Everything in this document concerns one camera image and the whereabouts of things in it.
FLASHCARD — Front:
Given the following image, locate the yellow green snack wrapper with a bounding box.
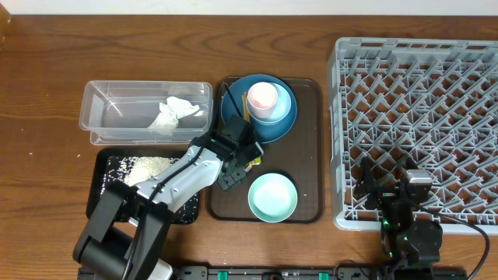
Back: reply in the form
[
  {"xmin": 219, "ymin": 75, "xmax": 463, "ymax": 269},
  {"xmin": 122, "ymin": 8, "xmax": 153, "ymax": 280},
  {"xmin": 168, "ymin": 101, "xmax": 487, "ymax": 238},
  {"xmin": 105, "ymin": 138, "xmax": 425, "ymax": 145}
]
[{"xmin": 244, "ymin": 156, "xmax": 261, "ymax": 173}]

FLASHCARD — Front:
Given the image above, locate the wooden chopstick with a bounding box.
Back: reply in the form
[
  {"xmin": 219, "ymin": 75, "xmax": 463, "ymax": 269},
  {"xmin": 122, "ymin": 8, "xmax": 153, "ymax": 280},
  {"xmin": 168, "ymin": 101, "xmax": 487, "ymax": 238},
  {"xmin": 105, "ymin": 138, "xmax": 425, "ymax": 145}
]
[{"xmin": 242, "ymin": 92, "xmax": 251, "ymax": 123}]

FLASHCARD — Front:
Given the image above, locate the mint green bowl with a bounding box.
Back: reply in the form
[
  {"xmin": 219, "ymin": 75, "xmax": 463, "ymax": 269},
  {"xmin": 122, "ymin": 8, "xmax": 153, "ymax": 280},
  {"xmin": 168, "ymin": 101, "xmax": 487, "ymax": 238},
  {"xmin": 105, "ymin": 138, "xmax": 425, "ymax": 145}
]
[{"xmin": 247, "ymin": 173, "xmax": 298, "ymax": 223}]

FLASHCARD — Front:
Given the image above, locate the pink cup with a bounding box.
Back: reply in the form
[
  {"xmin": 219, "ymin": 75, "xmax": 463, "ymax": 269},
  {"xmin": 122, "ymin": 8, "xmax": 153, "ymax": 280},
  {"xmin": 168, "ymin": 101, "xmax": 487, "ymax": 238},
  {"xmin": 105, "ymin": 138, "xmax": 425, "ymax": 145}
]
[{"xmin": 247, "ymin": 82, "xmax": 279, "ymax": 119}]

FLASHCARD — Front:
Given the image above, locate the white tissue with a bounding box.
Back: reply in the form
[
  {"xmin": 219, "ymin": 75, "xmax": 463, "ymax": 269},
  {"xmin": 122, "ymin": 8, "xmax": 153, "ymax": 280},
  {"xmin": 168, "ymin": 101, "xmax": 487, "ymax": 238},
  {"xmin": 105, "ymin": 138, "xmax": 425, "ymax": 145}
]
[{"xmin": 148, "ymin": 96, "xmax": 200, "ymax": 135}]

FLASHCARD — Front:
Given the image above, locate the pile of white rice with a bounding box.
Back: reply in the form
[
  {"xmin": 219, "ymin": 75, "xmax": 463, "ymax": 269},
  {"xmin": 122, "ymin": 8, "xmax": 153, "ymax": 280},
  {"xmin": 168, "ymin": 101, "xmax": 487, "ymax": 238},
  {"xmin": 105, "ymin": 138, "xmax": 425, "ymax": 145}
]
[{"xmin": 100, "ymin": 156, "xmax": 199, "ymax": 225}]

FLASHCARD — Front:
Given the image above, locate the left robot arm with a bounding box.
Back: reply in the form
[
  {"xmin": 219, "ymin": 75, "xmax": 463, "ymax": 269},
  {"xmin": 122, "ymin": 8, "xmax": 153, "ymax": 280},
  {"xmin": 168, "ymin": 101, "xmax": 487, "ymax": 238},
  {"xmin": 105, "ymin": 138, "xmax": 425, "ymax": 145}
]
[{"xmin": 72, "ymin": 116, "xmax": 263, "ymax": 279}]

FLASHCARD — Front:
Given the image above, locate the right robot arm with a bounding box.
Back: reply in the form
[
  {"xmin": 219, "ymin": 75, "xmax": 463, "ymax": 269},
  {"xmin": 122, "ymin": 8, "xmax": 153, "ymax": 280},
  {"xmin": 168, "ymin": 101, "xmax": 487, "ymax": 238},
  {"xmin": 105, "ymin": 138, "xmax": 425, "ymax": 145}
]
[{"xmin": 353, "ymin": 158, "xmax": 443, "ymax": 279}]

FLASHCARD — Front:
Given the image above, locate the grey dishwasher rack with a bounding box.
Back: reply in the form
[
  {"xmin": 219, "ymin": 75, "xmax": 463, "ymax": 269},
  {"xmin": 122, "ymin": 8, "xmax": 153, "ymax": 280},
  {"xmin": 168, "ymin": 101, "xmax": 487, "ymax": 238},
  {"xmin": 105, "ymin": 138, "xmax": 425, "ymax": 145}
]
[{"xmin": 328, "ymin": 37, "xmax": 497, "ymax": 236}]

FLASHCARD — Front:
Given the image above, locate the dark blue plate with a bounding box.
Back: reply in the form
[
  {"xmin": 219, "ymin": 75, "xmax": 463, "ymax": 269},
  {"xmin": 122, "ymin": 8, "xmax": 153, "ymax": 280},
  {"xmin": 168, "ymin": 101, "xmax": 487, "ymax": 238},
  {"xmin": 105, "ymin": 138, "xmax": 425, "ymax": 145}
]
[{"xmin": 220, "ymin": 74, "xmax": 297, "ymax": 144}]

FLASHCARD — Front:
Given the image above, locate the light blue bowl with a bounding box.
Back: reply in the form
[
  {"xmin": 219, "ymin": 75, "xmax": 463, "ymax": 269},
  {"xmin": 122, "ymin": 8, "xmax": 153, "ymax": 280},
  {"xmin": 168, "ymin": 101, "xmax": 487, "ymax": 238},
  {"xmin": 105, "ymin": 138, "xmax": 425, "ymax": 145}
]
[{"xmin": 247, "ymin": 82, "xmax": 292, "ymax": 125}]

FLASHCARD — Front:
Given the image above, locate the brown serving tray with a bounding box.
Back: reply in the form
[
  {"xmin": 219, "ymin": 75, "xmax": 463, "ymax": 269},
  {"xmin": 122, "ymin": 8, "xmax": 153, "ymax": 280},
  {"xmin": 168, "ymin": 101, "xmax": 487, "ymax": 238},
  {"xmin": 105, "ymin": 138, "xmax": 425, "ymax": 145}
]
[{"xmin": 206, "ymin": 78, "xmax": 324, "ymax": 224}]

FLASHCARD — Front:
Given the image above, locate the black tray bin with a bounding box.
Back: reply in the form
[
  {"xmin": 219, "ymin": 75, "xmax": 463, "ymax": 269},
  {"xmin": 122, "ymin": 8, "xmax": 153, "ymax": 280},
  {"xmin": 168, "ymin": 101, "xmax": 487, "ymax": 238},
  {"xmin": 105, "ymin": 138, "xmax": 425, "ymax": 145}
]
[{"xmin": 86, "ymin": 147, "xmax": 185, "ymax": 217}]

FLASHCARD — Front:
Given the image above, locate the clear plastic bin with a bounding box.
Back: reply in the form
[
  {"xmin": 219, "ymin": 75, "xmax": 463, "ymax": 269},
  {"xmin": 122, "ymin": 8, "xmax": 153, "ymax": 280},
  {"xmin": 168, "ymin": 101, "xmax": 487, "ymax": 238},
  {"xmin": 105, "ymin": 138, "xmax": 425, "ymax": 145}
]
[{"xmin": 79, "ymin": 80, "xmax": 213, "ymax": 145}]

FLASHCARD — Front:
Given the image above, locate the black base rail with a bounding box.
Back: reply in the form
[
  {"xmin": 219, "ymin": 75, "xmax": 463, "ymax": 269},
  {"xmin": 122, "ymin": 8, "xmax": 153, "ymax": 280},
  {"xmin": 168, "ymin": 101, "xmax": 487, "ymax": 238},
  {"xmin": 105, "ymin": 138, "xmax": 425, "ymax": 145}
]
[{"xmin": 77, "ymin": 265, "xmax": 468, "ymax": 280}]

